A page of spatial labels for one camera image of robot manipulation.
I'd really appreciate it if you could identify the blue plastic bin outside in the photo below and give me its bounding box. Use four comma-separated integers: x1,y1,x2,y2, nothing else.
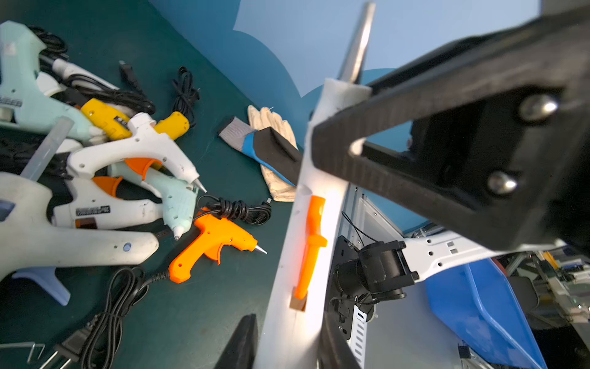
425,259,547,368

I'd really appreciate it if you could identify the black coiled power cord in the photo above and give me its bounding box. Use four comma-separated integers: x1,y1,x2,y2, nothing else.
38,266,171,369

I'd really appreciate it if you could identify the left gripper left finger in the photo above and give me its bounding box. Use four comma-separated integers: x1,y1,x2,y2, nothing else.
214,314,258,369

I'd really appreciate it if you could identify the mint glue gun at back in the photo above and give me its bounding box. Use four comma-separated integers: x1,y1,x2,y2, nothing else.
1,21,108,145

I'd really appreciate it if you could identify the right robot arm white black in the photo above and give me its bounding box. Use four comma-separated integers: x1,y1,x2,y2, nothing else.
332,231,565,305

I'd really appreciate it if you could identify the white glue gun red switch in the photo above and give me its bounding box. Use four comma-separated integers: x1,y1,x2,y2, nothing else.
52,177,163,230

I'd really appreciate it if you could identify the beige work glove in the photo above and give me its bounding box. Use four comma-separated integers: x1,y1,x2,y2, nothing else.
247,105,298,203

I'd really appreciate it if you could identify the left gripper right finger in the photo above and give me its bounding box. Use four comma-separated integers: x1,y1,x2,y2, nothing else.
310,5,589,251

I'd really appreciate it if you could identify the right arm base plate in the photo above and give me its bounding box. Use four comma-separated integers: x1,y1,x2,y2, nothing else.
324,235,358,341

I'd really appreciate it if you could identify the yellow glue gun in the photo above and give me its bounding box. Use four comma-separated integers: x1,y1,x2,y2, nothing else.
81,98,190,141

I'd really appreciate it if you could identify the white glue gun orange trigger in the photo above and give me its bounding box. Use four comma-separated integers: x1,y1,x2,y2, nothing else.
67,124,205,191

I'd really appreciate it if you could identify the large white Greeler glue gun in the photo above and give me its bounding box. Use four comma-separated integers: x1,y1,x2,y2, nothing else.
0,114,161,306

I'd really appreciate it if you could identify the small mint glue gun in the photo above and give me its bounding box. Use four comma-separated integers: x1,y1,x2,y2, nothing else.
108,158,198,241

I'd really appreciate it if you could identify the small white orange-trigger glue gun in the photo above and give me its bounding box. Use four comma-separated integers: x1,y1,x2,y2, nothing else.
253,78,371,368

